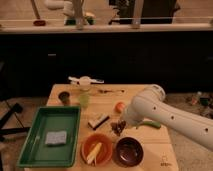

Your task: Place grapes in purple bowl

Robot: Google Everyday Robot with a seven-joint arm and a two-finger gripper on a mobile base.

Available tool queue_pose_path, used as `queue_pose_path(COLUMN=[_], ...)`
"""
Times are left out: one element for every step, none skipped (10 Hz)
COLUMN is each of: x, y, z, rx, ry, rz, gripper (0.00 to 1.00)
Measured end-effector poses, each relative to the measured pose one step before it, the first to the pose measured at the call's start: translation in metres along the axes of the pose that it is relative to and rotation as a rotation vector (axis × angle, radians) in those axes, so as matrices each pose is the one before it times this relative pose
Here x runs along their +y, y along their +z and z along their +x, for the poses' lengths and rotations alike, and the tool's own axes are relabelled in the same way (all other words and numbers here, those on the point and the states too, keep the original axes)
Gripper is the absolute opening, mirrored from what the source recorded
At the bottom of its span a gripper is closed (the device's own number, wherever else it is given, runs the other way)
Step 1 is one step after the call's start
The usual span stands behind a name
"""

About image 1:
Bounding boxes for dark grape bunch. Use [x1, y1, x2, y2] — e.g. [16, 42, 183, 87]
[111, 121, 126, 136]

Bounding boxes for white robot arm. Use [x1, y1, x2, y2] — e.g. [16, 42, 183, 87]
[121, 84, 213, 151]

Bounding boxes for orange bowl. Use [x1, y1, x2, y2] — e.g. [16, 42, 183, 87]
[81, 133, 113, 166]

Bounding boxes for purple bowl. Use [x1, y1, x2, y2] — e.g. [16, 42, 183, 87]
[115, 137, 144, 167]

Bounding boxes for orange-red apple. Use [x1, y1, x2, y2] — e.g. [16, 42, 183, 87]
[114, 102, 125, 113]

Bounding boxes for green transparent cup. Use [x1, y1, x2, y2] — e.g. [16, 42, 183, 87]
[78, 93, 90, 108]

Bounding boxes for black and white eraser block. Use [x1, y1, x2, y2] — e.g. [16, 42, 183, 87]
[88, 114, 109, 130]

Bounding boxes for dark small cup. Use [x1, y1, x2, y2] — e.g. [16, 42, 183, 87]
[58, 91, 70, 105]

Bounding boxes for green pepper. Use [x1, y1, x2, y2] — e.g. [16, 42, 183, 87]
[136, 121, 161, 129]

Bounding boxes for yellow banana pieces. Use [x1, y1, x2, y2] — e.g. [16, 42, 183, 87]
[86, 142, 102, 164]

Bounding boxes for blue-grey sponge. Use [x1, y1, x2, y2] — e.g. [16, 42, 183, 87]
[45, 131, 67, 145]

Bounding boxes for green plastic tray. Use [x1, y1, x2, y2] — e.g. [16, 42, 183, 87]
[17, 106, 81, 168]

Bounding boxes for black chair base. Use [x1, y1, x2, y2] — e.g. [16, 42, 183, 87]
[0, 102, 29, 142]

